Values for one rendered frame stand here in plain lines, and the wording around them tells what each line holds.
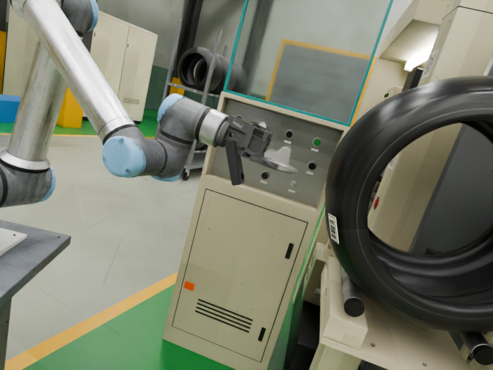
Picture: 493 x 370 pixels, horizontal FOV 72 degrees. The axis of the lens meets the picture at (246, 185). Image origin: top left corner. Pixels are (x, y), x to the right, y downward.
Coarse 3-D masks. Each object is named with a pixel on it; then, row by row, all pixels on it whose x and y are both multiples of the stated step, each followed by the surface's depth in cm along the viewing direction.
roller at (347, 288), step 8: (344, 272) 89; (344, 280) 86; (344, 288) 82; (352, 288) 80; (344, 296) 79; (352, 296) 77; (360, 296) 78; (344, 304) 76; (352, 304) 76; (360, 304) 75; (352, 312) 76; (360, 312) 76
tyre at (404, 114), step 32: (416, 96) 68; (448, 96) 64; (480, 96) 63; (352, 128) 83; (384, 128) 68; (416, 128) 66; (480, 128) 87; (352, 160) 71; (384, 160) 68; (352, 192) 71; (352, 224) 72; (352, 256) 74; (384, 256) 98; (416, 256) 97; (448, 256) 95; (480, 256) 92; (384, 288) 73; (416, 288) 93; (448, 288) 92; (480, 288) 87; (416, 320) 75; (448, 320) 72; (480, 320) 70
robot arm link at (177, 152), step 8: (160, 136) 87; (168, 136) 85; (168, 144) 85; (176, 144) 86; (184, 144) 87; (168, 152) 83; (176, 152) 86; (184, 152) 88; (168, 160) 83; (176, 160) 86; (184, 160) 90; (168, 168) 85; (176, 168) 88; (152, 176) 88; (160, 176) 88; (168, 176) 88; (176, 176) 90
